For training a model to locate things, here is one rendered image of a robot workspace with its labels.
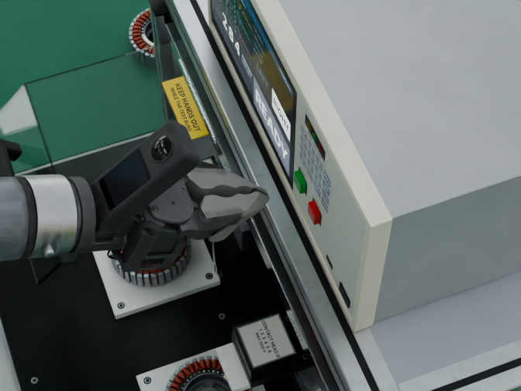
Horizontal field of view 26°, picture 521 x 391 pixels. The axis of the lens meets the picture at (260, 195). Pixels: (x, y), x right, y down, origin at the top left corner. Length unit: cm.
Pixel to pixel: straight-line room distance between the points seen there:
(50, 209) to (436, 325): 41
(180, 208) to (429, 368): 29
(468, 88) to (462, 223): 12
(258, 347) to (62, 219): 41
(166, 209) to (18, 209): 14
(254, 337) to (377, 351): 25
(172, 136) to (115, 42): 84
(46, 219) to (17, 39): 89
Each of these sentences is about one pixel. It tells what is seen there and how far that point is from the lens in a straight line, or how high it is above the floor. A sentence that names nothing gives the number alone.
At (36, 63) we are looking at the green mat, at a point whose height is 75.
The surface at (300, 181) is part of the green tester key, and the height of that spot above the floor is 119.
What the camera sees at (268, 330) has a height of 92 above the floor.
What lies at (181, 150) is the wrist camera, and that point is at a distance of 100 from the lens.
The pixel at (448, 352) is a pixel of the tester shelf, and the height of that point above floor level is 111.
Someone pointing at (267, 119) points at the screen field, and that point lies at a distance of 121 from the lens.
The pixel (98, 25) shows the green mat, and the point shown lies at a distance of 187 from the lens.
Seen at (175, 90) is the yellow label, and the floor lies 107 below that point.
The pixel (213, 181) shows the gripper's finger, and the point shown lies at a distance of 111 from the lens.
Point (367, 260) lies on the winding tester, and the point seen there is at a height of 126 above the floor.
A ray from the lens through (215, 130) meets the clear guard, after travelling 133.
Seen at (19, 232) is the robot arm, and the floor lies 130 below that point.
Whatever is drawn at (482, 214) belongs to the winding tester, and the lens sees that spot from 104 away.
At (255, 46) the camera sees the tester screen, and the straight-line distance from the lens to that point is 117.
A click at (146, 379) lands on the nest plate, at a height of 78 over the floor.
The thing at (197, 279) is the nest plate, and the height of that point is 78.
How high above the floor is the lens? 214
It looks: 57 degrees down
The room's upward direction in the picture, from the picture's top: straight up
